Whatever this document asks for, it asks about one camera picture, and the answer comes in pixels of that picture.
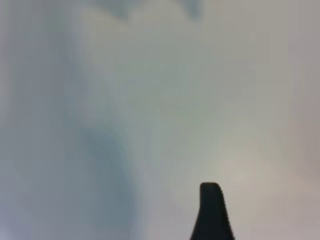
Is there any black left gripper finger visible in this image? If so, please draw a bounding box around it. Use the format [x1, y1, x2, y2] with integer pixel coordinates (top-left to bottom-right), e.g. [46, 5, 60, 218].
[189, 181, 236, 240]

